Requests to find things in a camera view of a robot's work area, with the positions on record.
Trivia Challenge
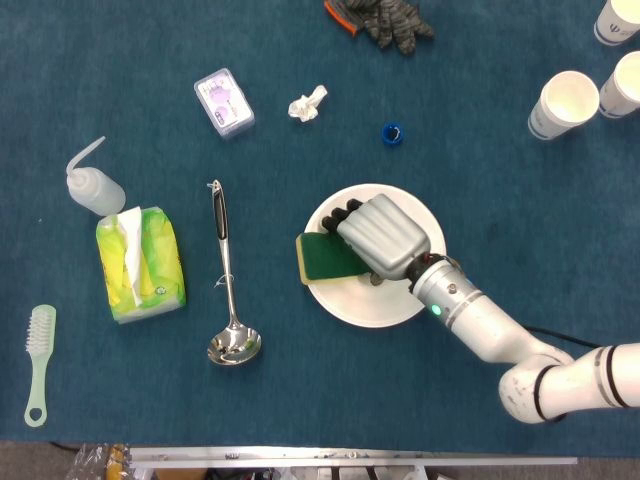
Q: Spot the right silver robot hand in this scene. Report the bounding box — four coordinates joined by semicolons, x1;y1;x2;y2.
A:
321;193;432;287

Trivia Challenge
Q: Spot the green yellow sponge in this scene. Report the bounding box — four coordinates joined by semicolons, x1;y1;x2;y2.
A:
295;231;371;289

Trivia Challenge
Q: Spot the white round plate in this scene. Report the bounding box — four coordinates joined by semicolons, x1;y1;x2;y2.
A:
303;183;448;329

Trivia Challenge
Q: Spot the blue bottle cap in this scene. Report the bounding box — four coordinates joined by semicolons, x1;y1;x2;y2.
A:
381;121;405;149

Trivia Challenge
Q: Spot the crumpled white tissue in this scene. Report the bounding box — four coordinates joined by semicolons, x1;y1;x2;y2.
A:
287;84;330;123

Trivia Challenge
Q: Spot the steel ladle black grip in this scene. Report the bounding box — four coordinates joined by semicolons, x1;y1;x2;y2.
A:
206;179;263;367

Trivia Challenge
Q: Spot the clear plastic card box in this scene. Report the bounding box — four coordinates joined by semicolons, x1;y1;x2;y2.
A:
193;67;256;140

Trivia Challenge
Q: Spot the grey striped work glove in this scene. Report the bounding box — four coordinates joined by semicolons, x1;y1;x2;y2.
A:
323;0;436;55

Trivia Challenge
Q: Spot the green yellow tissue pack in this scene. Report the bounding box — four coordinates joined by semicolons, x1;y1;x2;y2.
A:
95;204;188;325

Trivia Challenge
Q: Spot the white paper cup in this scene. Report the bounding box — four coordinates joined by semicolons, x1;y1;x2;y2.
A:
527;70;601;142
598;50;640;120
593;0;640;47

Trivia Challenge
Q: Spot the blue felt table cloth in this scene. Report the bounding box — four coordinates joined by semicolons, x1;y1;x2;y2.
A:
0;0;640;459

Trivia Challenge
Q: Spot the translucent squeeze wash bottle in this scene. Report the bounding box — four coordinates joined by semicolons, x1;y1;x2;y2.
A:
65;135;127;217

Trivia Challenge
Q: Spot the clear crinkled plastic bag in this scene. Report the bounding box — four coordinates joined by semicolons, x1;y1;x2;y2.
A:
64;442;132;480

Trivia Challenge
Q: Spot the pale green scrub brush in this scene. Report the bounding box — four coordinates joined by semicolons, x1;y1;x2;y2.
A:
23;304;58;429

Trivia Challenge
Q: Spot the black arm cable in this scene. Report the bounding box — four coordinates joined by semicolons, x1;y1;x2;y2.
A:
523;326;600;349

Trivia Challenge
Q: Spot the aluminium frame rail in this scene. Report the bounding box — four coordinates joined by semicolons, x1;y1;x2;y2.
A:
128;446;579;471

